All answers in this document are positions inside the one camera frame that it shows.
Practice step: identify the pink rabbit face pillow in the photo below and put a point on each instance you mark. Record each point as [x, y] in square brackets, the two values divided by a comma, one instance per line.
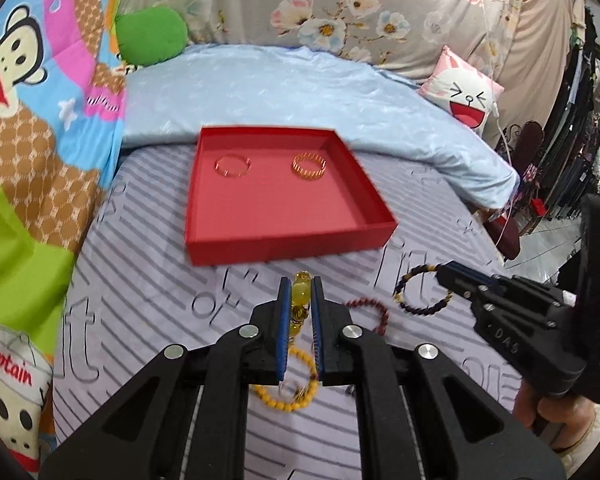
[467, 95]

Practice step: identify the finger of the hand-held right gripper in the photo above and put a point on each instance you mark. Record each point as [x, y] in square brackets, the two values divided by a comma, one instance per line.
[460, 285]
[510, 285]

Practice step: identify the lilac striped bed sheet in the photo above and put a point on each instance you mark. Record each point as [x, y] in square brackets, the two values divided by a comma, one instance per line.
[155, 285]

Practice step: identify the red cardboard box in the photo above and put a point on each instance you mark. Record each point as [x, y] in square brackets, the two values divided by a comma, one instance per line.
[280, 210]

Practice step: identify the light blue quilt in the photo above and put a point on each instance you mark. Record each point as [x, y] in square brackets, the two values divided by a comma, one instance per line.
[280, 90]

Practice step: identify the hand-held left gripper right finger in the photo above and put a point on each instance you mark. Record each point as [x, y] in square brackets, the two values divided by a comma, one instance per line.
[317, 330]

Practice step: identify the dark red chair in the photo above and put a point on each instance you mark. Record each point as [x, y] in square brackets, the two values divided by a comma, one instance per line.
[527, 140]

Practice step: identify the thin gold bangle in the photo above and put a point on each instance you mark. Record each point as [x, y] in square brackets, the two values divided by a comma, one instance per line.
[217, 166]

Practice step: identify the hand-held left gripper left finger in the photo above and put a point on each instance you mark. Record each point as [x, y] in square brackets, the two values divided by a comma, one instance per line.
[282, 330]

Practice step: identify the beige hanging cloth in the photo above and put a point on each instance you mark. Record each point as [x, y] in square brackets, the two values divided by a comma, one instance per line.
[535, 50]

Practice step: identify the grey floral sheet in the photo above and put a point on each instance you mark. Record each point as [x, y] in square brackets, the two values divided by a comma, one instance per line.
[280, 0]

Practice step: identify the person's right forearm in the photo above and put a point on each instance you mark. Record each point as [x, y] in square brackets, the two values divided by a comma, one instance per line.
[592, 440]

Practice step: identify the green pillow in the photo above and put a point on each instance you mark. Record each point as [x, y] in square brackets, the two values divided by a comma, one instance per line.
[150, 35]

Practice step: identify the person's right hand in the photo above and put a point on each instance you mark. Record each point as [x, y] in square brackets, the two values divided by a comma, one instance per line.
[525, 410]

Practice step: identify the hanging clothes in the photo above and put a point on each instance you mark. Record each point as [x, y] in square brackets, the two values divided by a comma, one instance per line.
[590, 110]

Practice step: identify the cartoon monkey printed blanket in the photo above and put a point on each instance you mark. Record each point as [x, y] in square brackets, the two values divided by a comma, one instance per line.
[30, 110]

